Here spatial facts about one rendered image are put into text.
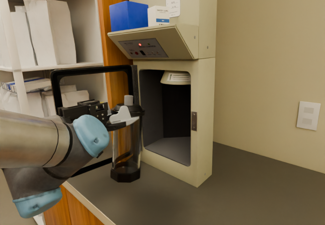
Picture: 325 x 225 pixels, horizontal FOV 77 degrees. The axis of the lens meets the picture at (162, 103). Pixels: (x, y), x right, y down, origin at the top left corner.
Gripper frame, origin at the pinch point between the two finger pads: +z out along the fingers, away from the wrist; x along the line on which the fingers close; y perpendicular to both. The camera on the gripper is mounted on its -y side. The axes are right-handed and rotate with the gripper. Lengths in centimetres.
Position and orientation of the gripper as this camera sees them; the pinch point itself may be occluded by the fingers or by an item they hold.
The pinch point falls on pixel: (126, 117)
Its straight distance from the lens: 67.1
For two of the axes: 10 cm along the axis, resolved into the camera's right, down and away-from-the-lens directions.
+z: 6.7, -2.0, 7.2
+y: -0.3, -9.7, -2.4
